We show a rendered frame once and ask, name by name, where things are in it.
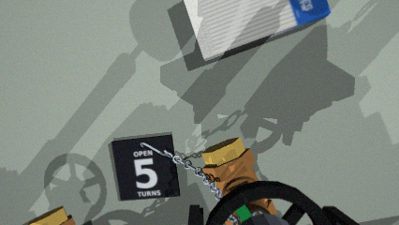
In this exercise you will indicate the black tag with metal chain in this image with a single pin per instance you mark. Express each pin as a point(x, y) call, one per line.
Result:
point(146, 169)

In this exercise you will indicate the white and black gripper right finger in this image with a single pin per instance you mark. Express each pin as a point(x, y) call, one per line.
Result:
point(336, 217)

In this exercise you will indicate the dark grey pipe manifold with clamps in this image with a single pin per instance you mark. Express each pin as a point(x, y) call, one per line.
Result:
point(230, 166)

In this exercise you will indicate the grey cylinder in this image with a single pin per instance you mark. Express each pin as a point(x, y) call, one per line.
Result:
point(265, 219)

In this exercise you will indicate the bag of cable ties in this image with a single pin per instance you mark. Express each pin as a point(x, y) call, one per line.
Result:
point(224, 26)

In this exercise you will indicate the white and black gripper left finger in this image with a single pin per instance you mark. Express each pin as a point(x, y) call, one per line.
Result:
point(195, 215)

